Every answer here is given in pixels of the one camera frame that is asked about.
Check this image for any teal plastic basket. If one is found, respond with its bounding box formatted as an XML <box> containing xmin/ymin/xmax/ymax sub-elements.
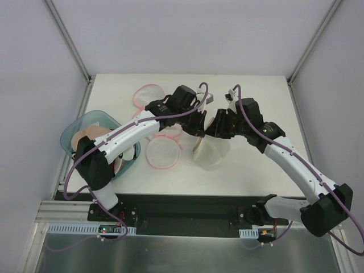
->
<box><xmin>60</xmin><ymin>110</ymin><xmax>141</xmax><ymax>181</ymax></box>

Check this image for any beige bra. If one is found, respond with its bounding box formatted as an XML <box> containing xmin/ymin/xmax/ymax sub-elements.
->
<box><xmin>71</xmin><ymin>125</ymin><xmax>111</xmax><ymax>152</ymax></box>

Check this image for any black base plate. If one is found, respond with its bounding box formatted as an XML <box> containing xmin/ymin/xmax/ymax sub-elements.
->
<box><xmin>86</xmin><ymin>191</ymin><xmax>295</xmax><ymax>238</ymax></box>

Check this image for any right aluminium frame post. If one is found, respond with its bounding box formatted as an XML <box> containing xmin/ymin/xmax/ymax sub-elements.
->
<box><xmin>287</xmin><ymin>0</ymin><xmax>345</xmax><ymax>86</ymax></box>

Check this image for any cream mesh laundry bag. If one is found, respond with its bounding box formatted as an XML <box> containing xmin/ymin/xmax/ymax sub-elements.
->
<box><xmin>193</xmin><ymin>135</ymin><xmax>230</xmax><ymax>167</ymax></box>

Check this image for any white slotted cable duct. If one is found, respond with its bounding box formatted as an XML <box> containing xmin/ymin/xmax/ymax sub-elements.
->
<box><xmin>48</xmin><ymin>223</ymin><xmax>137</xmax><ymax>236</ymax></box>
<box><xmin>239</xmin><ymin>228</ymin><xmax>259</xmax><ymax>239</ymax></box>

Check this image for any aluminium frame post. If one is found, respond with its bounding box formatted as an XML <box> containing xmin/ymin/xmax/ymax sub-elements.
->
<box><xmin>43</xmin><ymin>0</ymin><xmax>92</xmax><ymax>83</ymax></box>
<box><xmin>287</xmin><ymin>0</ymin><xmax>345</xmax><ymax>86</ymax></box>

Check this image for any pink-trimmed mesh bag front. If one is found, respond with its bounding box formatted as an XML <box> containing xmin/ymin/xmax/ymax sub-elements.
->
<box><xmin>146</xmin><ymin>136</ymin><xmax>181</xmax><ymax>169</ymax></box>

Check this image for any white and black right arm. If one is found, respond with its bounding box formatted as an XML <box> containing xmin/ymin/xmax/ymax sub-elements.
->
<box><xmin>205</xmin><ymin>94</ymin><xmax>353</xmax><ymax>237</ymax></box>

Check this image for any white slotted cable duct left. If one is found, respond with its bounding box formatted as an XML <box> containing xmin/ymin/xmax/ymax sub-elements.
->
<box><xmin>48</xmin><ymin>223</ymin><xmax>137</xmax><ymax>236</ymax></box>

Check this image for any red bra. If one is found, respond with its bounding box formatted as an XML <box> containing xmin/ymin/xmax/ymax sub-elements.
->
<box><xmin>109</xmin><ymin>158</ymin><xmax>121</xmax><ymax>176</ymax></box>

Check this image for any left aluminium frame post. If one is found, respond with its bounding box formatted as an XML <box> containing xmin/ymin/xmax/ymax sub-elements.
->
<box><xmin>43</xmin><ymin>0</ymin><xmax>92</xmax><ymax>83</ymax></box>

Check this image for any pink-trimmed white mesh bag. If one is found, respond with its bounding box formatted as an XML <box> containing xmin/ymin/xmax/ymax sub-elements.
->
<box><xmin>133</xmin><ymin>84</ymin><xmax>167</xmax><ymax>110</ymax></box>

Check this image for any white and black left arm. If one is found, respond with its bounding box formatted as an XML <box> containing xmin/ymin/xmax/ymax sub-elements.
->
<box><xmin>71</xmin><ymin>85</ymin><xmax>208</xmax><ymax>221</ymax></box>

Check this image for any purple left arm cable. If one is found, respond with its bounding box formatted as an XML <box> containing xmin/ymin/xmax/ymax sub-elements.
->
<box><xmin>62</xmin><ymin>82</ymin><xmax>209</xmax><ymax>242</ymax></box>

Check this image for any white slotted cable duct right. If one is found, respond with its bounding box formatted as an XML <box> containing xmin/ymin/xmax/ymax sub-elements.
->
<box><xmin>239</xmin><ymin>228</ymin><xmax>259</xmax><ymax>239</ymax></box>

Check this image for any white black-trimmed bra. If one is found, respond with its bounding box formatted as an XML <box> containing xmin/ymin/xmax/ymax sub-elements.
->
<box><xmin>114</xmin><ymin>146</ymin><xmax>135</xmax><ymax>174</ymax></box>

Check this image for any pink-trimmed mesh bag middle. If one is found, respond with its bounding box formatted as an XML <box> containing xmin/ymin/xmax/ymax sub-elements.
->
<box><xmin>133</xmin><ymin>110</ymin><xmax>182</xmax><ymax>140</ymax></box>

